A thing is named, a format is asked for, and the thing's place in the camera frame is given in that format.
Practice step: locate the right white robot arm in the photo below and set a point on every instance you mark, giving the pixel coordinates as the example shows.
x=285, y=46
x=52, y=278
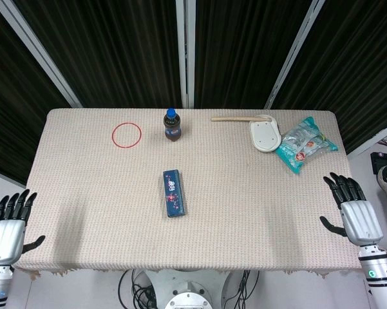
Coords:
x=380, y=273

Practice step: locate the beige woven tablecloth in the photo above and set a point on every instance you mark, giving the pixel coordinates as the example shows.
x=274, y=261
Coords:
x=232, y=209

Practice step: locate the cola bottle with blue cap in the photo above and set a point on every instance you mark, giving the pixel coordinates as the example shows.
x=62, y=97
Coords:
x=173, y=128

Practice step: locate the black curtain panel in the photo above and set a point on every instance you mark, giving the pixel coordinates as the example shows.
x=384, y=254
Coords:
x=109, y=54
x=9, y=106
x=357, y=64
x=244, y=54

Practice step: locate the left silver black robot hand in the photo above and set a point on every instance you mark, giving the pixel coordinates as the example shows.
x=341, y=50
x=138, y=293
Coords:
x=4, y=238

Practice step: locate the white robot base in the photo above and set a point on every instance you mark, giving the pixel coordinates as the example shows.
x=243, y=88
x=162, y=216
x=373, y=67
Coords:
x=190, y=289

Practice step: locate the teal snack bag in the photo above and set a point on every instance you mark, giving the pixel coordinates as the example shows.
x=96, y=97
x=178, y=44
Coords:
x=304, y=146

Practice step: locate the blue pencil case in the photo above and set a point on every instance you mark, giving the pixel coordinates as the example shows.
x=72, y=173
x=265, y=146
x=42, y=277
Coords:
x=174, y=193

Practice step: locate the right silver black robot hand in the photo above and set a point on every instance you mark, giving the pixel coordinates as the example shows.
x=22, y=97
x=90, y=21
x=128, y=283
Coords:
x=360, y=222

